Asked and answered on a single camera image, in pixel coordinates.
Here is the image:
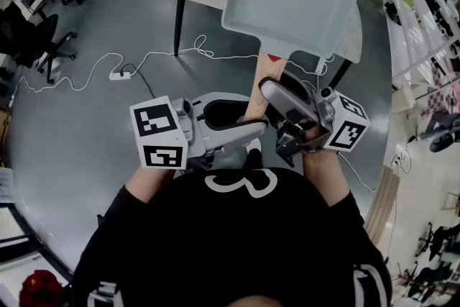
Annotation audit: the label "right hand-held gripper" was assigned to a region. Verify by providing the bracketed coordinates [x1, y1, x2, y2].
[258, 68, 371, 169]

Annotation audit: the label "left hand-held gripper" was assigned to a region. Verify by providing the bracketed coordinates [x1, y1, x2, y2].
[129, 92, 270, 170]

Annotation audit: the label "person's left forearm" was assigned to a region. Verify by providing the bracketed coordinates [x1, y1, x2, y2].
[124, 165, 177, 205]

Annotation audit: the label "person's right forearm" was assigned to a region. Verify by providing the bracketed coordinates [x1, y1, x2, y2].
[300, 149, 351, 208]

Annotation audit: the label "person's right hand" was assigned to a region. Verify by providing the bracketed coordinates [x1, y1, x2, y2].
[300, 118, 326, 143]

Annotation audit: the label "person's white shoe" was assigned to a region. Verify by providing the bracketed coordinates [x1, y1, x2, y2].
[246, 137, 263, 155]

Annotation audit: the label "person's leg black trousers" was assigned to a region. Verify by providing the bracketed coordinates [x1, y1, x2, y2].
[246, 148, 265, 172]

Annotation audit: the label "black table leg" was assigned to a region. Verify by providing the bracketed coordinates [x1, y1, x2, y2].
[173, 0, 186, 58]
[326, 58, 354, 89]

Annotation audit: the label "person's torso black shirt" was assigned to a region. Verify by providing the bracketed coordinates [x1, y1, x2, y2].
[70, 167, 395, 307]

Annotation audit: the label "black office chair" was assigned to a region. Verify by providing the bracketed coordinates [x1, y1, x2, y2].
[0, 12, 78, 86]
[416, 221, 460, 260]

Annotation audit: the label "red bag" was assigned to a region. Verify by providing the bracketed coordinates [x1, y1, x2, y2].
[18, 269, 69, 307]

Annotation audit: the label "black floor cable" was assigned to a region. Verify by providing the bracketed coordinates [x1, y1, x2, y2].
[121, 63, 157, 98]

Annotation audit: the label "white floor cable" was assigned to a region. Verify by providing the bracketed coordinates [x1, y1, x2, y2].
[131, 34, 324, 78]
[337, 150, 379, 193]
[9, 52, 125, 109]

